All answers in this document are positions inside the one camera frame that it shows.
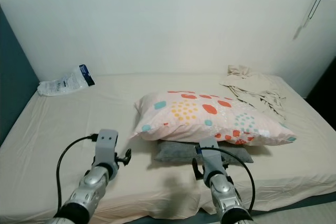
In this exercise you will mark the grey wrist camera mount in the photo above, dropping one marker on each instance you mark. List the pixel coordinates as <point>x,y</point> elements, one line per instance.
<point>210,157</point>
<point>106,145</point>

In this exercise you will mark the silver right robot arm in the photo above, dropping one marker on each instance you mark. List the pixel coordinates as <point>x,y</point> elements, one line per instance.
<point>228,198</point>

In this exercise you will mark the pink pillow with coloured dots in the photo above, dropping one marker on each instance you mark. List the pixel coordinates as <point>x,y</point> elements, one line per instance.
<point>205,116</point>

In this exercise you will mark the clear plastic pack, blue end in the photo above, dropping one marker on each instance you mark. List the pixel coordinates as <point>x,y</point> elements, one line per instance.
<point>63,85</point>

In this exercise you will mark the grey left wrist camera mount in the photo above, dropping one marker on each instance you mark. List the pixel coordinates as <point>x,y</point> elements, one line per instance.
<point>106,145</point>

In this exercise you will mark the grey flat cushion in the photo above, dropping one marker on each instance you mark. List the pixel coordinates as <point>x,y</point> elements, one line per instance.
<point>173,151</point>

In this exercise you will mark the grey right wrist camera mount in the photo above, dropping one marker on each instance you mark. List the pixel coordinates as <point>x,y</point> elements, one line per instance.
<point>210,157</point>

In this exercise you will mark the crumpled beige cloth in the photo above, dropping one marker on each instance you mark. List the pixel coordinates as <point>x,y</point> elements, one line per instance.
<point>249,85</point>

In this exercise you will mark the bed with beige sheet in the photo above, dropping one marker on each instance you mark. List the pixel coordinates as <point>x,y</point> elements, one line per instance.
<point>63,124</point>

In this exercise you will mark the dark teal headboard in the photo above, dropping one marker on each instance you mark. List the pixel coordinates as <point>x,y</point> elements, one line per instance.
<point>13,77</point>

